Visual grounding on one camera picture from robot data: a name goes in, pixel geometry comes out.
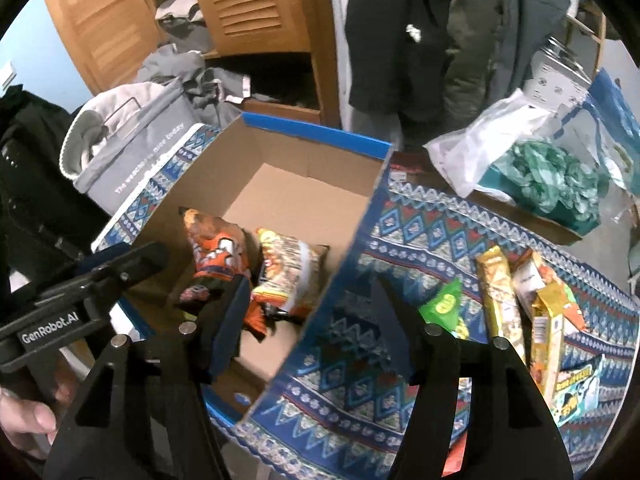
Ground teal anime snack bag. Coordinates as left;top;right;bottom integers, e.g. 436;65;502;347
550;354;604;427

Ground gold yellow snack bag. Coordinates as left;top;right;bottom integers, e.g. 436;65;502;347
529;282;573;406

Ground green snack bag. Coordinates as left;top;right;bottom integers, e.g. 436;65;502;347
418;278;470;340

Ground orange monster snack bag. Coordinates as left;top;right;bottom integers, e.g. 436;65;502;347
177;206;253;311

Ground striped orange snack bag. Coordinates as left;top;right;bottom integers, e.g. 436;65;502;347
252;228;330;333

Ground blue cardboard box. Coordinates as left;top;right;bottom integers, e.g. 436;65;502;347
122;114;410;447

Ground orange red snack bag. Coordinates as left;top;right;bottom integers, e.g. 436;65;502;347
442;439;466;478

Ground orange chips snack bag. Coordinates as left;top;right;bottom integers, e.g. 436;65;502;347
511;248;587;334

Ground person's left hand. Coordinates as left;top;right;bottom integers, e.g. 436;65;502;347
1;356;79;460

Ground grey fabric laundry bag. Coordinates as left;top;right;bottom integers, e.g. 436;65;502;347
58;79;198;214

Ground blue patterned tablecloth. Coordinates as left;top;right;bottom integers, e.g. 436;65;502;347
94;126;639;479

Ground teal box of green wrappers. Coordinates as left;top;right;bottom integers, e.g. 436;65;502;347
480;140;608;236

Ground white plastic bag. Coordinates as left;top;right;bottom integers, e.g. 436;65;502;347
423;89;551;198

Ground blue white shopping bag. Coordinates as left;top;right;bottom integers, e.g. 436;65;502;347
558;70;639;196

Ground wooden louvered wardrobe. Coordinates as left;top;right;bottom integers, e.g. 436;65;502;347
44;0;341;127

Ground dark hanging jackets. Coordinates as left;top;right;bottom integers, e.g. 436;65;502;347
334;0;568;143

